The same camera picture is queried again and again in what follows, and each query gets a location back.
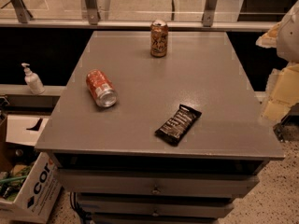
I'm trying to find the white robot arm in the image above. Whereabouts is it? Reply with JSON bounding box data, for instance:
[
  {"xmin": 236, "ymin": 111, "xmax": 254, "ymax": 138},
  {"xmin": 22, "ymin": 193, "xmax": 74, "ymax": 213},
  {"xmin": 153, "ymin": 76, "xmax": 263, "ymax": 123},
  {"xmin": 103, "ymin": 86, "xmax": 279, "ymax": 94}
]
[{"xmin": 277, "ymin": 0, "xmax": 299, "ymax": 63}]

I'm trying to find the orange soda can lying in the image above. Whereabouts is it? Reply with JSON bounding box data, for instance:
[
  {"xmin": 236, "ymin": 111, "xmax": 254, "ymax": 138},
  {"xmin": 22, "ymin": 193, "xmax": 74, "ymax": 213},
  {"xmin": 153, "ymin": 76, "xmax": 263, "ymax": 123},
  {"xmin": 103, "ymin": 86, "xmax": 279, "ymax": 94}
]
[{"xmin": 86, "ymin": 69, "xmax": 117, "ymax": 108}]

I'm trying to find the upright orange patterned can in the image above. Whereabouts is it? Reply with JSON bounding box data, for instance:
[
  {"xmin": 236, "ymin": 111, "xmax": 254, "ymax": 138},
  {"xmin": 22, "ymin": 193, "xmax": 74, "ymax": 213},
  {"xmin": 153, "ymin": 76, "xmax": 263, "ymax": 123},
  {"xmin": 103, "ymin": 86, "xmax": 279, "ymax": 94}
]
[{"xmin": 150, "ymin": 20, "xmax": 168, "ymax": 57}]

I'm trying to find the black snack bar wrapper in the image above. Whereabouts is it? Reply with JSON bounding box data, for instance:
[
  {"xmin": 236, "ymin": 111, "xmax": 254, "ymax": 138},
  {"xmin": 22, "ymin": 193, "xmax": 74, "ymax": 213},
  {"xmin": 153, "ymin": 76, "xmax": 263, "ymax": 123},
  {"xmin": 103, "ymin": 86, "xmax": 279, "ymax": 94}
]
[{"xmin": 155, "ymin": 105, "xmax": 202, "ymax": 147}]

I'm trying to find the grey drawer cabinet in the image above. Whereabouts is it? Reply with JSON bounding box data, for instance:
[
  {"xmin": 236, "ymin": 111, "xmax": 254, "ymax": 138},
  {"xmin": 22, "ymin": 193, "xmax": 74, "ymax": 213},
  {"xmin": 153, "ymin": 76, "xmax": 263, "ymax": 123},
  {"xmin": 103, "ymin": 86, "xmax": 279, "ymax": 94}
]
[{"xmin": 36, "ymin": 31, "xmax": 283, "ymax": 224}]

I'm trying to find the upper cabinet drawer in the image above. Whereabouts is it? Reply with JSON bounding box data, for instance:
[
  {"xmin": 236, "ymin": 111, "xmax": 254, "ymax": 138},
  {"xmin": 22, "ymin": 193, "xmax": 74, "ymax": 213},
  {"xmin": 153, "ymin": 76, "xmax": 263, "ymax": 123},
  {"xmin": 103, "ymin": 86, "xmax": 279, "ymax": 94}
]
[{"xmin": 54, "ymin": 169, "xmax": 259, "ymax": 199}]

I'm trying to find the cabinet drawer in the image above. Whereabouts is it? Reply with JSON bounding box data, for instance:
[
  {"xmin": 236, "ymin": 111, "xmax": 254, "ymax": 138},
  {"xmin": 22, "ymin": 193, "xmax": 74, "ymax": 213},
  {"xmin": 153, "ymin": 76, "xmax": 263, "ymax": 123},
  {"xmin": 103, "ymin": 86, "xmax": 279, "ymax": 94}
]
[
  {"xmin": 54, "ymin": 169, "xmax": 259, "ymax": 199},
  {"xmin": 77, "ymin": 194, "xmax": 234, "ymax": 218}
]

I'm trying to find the white pump soap bottle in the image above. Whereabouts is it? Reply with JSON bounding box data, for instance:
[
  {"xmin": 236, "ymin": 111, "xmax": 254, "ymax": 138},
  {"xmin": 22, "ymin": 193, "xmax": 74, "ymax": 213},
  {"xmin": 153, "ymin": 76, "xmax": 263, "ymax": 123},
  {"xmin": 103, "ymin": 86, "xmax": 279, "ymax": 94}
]
[{"xmin": 21, "ymin": 63, "xmax": 45, "ymax": 95}]

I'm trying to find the lower cabinet drawer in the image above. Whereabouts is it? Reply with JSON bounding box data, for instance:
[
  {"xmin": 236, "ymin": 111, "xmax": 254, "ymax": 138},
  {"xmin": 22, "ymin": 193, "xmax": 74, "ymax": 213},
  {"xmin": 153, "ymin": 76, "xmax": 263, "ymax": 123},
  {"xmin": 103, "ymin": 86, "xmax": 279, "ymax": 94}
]
[{"xmin": 77, "ymin": 194, "xmax": 234, "ymax": 218}]

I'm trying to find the white cardboard box with print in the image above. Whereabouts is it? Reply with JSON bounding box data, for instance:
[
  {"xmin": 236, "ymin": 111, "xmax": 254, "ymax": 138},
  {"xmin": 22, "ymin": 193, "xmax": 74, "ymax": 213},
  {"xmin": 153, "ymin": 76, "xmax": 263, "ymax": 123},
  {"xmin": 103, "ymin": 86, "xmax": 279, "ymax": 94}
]
[{"xmin": 0, "ymin": 115, "xmax": 61, "ymax": 224}]

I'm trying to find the metal railing frame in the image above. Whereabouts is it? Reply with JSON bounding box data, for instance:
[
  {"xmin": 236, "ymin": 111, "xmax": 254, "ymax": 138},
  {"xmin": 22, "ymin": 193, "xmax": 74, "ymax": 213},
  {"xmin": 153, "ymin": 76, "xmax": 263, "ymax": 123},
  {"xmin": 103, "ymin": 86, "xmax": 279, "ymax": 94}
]
[{"xmin": 0, "ymin": 0, "xmax": 274, "ymax": 32}]

